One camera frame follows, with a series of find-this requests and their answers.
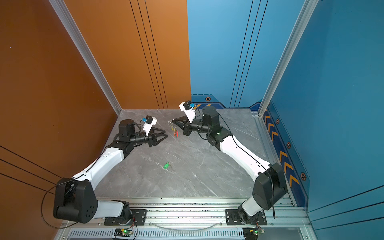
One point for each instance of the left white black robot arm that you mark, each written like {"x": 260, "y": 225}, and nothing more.
{"x": 75, "y": 198}

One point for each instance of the aluminium front rail frame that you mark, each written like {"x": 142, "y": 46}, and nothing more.
{"x": 198, "y": 218}

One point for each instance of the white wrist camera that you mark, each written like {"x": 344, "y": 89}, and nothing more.
{"x": 189, "y": 109}
{"x": 148, "y": 123}

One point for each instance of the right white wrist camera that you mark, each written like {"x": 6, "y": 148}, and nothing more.
{"x": 189, "y": 109}

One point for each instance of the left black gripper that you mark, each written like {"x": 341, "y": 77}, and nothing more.
{"x": 152, "y": 138}

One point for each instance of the left small circuit board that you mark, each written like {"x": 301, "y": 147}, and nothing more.
{"x": 123, "y": 233}

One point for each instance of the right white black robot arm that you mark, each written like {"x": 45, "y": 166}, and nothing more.
{"x": 269, "y": 179}

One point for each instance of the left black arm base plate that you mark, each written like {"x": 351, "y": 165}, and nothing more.
{"x": 137, "y": 217}

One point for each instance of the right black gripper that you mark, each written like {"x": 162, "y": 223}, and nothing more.
{"x": 185, "y": 126}

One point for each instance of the right aluminium corner post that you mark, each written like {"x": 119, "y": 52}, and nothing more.
{"x": 294, "y": 38}

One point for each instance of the right small circuit board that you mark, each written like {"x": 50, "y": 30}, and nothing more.
{"x": 252, "y": 233}

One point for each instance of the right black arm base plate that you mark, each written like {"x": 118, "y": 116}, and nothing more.
{"x": 233, "y": 218}

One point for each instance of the green key tag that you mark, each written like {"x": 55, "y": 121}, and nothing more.
{"x": 166, "y": 165}

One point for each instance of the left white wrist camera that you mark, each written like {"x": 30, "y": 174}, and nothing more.
{"x": 148, "y": 123}

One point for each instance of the small circuit board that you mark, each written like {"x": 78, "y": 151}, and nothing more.
{"x": 252, "y": 233}
{"x": 123, "y": 233}

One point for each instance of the left aluminium corner post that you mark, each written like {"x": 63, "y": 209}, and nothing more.
{"x": 76, "y": 36}

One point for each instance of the aluminium corner post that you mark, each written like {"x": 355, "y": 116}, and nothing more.
{"x": 294, "y": 38}
{"x": 76, "y": 36}

